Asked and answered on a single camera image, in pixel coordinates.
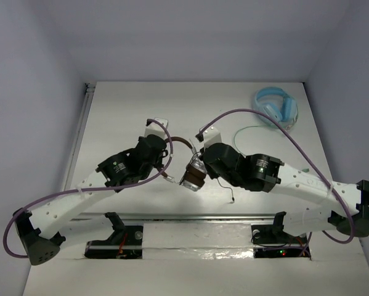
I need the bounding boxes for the brown silver headphones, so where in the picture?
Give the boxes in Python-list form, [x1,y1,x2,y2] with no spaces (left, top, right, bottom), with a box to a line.
[161,136,207,192]

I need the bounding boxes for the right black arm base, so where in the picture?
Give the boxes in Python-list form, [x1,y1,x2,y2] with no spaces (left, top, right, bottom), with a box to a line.
[251,212,289,246]

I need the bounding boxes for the aluminium rail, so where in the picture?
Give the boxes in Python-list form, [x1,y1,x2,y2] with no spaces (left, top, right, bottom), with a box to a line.
[62,81,280,250]

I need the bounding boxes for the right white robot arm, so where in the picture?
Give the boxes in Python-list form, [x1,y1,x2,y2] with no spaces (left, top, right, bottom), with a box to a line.
[200,142,369,237]

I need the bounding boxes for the purple cable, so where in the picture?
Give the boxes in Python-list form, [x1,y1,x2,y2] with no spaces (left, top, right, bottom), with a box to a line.
[3,120,174,258]
[199,109,355,244]

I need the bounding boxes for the light blue headphones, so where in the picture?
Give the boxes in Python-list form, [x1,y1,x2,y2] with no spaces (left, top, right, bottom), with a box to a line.
[253,86,299,130]

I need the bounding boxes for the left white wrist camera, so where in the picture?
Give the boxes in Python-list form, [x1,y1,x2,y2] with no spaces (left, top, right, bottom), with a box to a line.
[144,117,169,139]

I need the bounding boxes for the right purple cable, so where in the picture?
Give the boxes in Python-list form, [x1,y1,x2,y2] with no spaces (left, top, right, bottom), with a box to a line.
[199,109,355,244]

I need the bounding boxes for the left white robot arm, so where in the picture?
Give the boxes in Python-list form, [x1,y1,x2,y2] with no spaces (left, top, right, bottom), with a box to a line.
[12,134,172,266]

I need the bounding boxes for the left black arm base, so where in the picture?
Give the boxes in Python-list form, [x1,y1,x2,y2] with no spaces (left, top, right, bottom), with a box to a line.
[86,212,126,250]

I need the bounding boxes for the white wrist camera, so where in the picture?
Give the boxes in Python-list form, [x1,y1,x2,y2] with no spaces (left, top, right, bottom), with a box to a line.
[195,125,222,150]
[144,117,169,139]

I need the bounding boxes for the thin black headphone cable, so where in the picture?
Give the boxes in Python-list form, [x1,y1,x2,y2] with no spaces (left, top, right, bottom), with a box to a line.
[216,177,236,204]

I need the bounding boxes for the green headphone cable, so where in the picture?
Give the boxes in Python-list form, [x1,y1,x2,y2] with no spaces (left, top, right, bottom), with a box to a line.
[233,125,268,150]

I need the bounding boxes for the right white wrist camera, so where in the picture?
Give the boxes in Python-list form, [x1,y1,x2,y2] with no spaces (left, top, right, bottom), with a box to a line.
[195,125,222,150]

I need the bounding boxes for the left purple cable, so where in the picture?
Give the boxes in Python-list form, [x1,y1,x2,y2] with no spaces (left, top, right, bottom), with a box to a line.
[3,120,174,258]

